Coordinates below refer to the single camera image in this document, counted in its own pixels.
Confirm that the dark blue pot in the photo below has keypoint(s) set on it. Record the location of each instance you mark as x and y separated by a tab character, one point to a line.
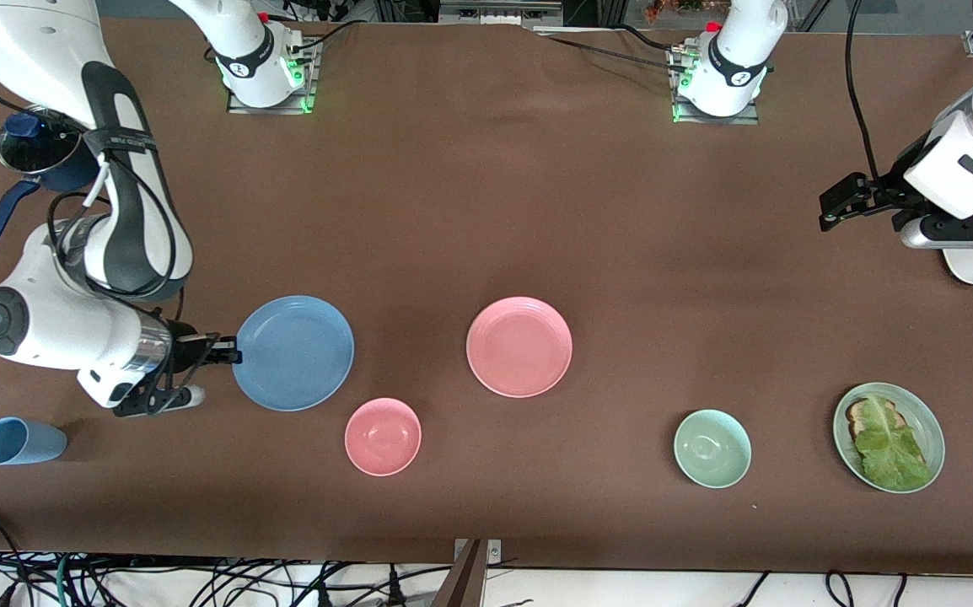
65	180

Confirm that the blue cup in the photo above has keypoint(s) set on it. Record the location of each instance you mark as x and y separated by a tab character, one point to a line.
23	442

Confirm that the glass lid blue knob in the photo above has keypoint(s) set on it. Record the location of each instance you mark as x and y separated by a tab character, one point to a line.
40	147

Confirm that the metal table edge bracket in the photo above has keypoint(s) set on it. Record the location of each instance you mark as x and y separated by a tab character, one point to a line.
495	552

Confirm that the green plate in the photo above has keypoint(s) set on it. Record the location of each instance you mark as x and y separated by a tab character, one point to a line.
930	421

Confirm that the brown table cover mat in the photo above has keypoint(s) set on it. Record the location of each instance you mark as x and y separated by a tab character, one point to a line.
453	211

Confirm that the pink plate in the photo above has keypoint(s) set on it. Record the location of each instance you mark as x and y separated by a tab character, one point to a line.
519	346

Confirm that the grey metal box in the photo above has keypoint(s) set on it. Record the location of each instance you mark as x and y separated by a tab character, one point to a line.
499	12

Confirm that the pink bowl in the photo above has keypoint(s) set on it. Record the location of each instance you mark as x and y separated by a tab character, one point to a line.
383	437

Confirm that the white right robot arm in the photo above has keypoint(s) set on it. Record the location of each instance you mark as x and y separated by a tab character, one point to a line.
48	333

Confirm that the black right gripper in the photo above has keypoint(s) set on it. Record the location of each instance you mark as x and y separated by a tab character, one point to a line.
185	349

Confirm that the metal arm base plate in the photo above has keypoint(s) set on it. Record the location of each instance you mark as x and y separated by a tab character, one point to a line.
305	93
752	116

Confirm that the dark metal pole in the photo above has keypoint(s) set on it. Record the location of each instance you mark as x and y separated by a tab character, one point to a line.
461	582

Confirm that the green lettuce leaf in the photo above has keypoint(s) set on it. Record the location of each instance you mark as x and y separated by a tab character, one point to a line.
891	447

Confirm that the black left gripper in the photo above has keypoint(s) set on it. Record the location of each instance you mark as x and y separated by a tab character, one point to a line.
888	193

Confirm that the toast bread slice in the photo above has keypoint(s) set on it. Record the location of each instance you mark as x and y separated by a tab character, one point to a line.
857	413

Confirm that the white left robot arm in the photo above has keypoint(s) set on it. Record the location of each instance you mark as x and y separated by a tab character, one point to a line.
971	143

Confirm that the blue plate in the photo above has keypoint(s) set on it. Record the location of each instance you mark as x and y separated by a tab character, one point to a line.
294	354

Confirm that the green bowl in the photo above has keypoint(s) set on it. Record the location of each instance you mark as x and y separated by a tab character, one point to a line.
712	448

